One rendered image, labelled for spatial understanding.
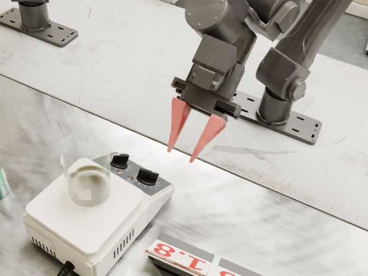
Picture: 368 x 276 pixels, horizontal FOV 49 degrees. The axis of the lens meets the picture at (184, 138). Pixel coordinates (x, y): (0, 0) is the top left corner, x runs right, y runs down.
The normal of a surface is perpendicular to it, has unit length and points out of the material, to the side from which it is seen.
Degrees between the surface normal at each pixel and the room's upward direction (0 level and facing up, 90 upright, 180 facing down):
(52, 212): 0
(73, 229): 0
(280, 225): 0
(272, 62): 56
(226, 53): 41
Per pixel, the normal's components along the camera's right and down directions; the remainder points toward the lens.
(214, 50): -0.13, -0.08
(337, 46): 0.10, -0.69
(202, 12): -0.45, -0.24
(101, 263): 0.84, 0.44
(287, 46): -0.59, -0.06
